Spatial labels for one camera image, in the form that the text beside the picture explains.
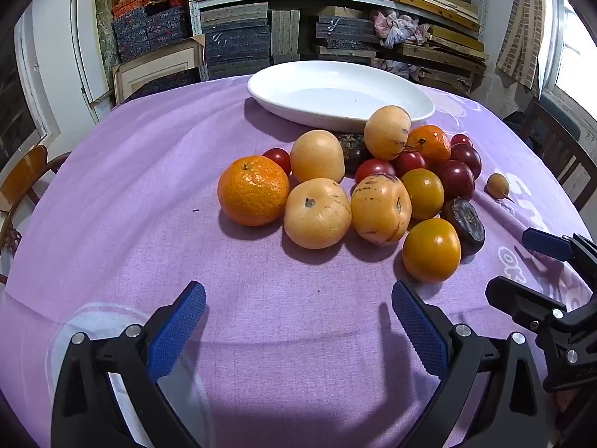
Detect small yellow fruit with stem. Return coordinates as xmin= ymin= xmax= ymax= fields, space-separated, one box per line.
xmin=485 ymin=172 xmax=515 ymax=203

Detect white oval plate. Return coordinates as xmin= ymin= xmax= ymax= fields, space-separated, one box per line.
xmin=247 ymin=60 xmax=436 ymax=133

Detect upright tan woven boxes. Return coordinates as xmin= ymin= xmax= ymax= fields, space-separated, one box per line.
xmin=271 ymin=9 xmax=301 ymax=61

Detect open cardboard box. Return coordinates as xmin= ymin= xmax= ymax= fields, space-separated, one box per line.
xmin=112 ymin=35 xmax=206 ymax=103

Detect green marbled panel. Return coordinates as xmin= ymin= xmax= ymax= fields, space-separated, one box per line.
xmin=93 ymin=0 xmax=122 ymax=80

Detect pink floral cloth bundle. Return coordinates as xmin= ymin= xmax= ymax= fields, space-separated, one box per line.
xmin=371 ymin=9 xmax=430 ymax=50

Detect stack of dark blue boxes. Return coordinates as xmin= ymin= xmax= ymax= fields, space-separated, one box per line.
xmin=200 ymin=4 xmax=271 ymax=80

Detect person's right hand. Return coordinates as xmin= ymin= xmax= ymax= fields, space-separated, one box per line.
xmin=551 ymin=388 xmax=581 ymax=432

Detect window with white frame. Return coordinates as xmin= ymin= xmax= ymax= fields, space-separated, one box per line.
xmin=0 ymin=9 xmax=50 ymax=159
xmin=538 ymin=0 xmax=597 ymax=113

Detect small mandarin orange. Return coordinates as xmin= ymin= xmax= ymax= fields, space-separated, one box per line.
xmin=407 ymin=124 xmax=452 ymax=165

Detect white door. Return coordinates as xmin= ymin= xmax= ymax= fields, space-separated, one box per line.
xmin=70 ymin=0 xmax=115 ymax=124

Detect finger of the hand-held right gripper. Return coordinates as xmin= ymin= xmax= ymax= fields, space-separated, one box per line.
xmin=521 ymin=227 xmax=597 ymax=292
xmin=485 ymin=276 xmax=597 ymax=352

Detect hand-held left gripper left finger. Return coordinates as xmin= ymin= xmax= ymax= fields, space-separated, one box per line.
xmin=50 ymin=281 xmax=208 ymax=448

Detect brick pattern sheet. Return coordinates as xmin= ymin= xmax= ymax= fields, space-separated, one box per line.
xmin=495 ymin=0 xmax=548 ymax=89

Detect dark blue patterned box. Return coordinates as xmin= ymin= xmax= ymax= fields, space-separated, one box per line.
xmin=133 ymin=68 xmax=201 ymax=99

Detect stack of blue red boxes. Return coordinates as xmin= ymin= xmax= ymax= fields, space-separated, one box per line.
xmin=111 ymin=0 xmax=192 ymax=63

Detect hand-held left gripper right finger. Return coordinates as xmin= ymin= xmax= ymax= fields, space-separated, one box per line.
xmin=391 ymin=280 xmax=551 ymax=448

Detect dark wooden chair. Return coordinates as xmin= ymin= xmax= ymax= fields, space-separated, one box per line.
xmin=504 ymin=100 xmax=597 ymax=213

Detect stack of yellow wooden boxes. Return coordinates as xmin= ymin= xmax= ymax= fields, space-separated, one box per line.
xmin=387 ymin=0 xmax=490 ymax=71

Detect dark wrinkled passion fruit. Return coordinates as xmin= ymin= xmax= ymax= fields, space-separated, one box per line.
xmin=337 ymin=133 xmax=374 ymax=173
xmin=440 ymin=197 xmax=486 ymax=257

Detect purple tablecloth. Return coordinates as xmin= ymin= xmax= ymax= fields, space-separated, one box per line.
xmin=0 ymin=72 xmax=597 ymax=448

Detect large mandarin orange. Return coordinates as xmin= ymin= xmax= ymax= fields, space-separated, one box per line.
xmin=217 ymin=155 xmax=291 ymax=227

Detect dark red plum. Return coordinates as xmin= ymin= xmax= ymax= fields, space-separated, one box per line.
xmin=449 ymin=143 xmax=482 ymax=180
xmin=434 ymin=160 xmax=475 ymax=201

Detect orange-yellow tomato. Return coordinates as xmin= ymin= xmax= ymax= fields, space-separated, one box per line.
xmin=400 ymin=168 xmax=445 ymax=221
xmin=402 ymin=218 xmax=462 ymax=284

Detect brown wooden chair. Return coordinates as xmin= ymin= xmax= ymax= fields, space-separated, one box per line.
xmin=0 ymin=144 xmax=73 ymax=285

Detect striped yellow pepino melon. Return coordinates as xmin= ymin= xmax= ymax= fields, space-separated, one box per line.
xmin=350 ymin=173 xmax=413 ymax=246

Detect white metal shelf unit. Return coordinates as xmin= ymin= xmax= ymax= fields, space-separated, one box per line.
xmin=184 ymin=0 xmax=490 ymax=99

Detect stack of grey fabric boxes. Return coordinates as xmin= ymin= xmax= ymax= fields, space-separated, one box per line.
xmin=315 ymin=7 xmax=388 ymax=57

